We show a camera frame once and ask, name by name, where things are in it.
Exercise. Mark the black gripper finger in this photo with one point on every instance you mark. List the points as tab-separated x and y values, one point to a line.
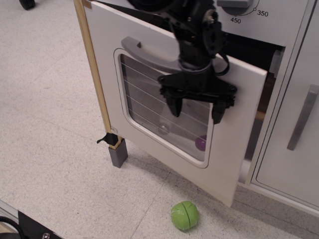
175	105
218	111

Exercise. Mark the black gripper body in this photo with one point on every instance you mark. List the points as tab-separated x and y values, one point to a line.
204	86

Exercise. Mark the white oven door with window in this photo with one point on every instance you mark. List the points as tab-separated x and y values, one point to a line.
132	50

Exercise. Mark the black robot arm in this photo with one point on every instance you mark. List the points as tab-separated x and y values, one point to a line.
198	31

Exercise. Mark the grey oven knob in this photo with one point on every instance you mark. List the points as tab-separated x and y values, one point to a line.
234	7

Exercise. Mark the white toy salt shaker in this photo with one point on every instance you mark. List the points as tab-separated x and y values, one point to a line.
164	126

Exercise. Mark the purple toy eggplant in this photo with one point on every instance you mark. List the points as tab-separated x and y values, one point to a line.
200	142

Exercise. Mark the grey cabinet leg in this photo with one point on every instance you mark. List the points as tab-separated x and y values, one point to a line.
119	155

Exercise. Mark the white toy kitchen cabinet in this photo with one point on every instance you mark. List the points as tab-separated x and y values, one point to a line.
282	38

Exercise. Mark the green toy cabbage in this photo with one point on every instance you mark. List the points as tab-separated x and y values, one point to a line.
184	215

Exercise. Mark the black caster wheel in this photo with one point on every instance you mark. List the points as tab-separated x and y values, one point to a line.
27	4

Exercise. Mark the grey cabinet door handle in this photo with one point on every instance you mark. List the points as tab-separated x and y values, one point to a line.
304	116

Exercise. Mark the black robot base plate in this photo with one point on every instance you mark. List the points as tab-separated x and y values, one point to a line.
21	226

